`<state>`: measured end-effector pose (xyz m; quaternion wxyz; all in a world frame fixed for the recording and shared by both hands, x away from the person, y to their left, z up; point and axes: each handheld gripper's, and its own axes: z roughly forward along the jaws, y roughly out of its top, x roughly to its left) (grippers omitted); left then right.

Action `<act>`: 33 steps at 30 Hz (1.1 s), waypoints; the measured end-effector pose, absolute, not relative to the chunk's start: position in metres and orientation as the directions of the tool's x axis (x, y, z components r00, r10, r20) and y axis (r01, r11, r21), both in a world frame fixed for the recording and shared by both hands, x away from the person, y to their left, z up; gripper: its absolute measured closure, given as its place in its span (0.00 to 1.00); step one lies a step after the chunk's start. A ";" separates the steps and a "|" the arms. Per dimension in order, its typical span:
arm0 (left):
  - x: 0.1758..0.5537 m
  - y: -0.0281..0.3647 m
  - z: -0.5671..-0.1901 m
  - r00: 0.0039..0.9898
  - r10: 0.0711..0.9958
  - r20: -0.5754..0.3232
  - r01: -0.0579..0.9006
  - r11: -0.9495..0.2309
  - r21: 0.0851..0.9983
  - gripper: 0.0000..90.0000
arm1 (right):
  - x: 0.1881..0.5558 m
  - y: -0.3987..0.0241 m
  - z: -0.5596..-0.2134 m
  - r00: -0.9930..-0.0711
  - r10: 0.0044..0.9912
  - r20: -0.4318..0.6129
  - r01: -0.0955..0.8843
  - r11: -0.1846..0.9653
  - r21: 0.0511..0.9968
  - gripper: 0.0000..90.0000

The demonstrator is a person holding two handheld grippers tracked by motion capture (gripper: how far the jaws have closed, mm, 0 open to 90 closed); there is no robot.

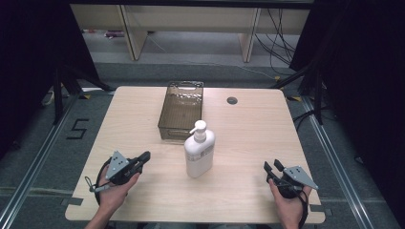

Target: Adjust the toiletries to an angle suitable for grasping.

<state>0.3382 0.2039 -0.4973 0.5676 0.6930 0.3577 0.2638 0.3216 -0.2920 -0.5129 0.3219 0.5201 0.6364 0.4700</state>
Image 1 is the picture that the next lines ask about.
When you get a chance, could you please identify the person's left hand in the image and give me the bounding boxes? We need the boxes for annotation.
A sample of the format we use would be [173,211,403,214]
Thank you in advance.
[95,165,141,214]

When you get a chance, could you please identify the transparent brown plastic bin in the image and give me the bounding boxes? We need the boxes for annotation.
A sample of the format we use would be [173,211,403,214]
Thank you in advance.
[157,80,205,142]

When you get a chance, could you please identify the white pump bottle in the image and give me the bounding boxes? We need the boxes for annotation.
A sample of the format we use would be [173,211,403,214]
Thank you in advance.
[183,119,217,179]

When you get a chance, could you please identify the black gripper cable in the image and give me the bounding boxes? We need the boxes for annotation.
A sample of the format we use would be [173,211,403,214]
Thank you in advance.
[294,186,310,229]
[94,156,113,206]

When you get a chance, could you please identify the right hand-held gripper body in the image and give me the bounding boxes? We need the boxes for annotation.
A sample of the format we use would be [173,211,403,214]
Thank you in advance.
[270,165,320,200]

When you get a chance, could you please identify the metal floor rail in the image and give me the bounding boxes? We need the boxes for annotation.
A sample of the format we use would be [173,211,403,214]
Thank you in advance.
[0,91,81,229]
[300,94,376,229]

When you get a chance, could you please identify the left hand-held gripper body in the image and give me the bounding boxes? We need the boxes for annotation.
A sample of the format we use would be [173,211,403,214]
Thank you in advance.
[104,150,143,186]

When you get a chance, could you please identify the person's right hand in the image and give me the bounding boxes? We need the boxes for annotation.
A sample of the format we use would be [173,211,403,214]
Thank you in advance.
[267,178,313,225]

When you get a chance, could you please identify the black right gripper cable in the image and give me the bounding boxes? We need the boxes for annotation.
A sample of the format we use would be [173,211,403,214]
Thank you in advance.
[294,186,310,229]

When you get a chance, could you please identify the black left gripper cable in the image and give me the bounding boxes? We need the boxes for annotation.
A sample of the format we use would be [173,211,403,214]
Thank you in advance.
[94,156,113,206]

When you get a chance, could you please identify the dark curtain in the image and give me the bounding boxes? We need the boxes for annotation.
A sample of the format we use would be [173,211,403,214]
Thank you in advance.
[288,0,405,220]
[0,0,100,160]

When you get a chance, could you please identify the grey cable plug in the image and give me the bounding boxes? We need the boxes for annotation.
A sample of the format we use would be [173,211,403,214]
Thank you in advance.
[84,176,112,195]

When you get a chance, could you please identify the black floor cables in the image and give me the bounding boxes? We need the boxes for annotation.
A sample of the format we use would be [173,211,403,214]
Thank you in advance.
[253,8,300,76]

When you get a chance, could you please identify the black metal stand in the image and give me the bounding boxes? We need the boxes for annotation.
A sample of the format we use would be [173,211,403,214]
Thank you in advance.
[52,61,117,126]
[269,58,325,126]

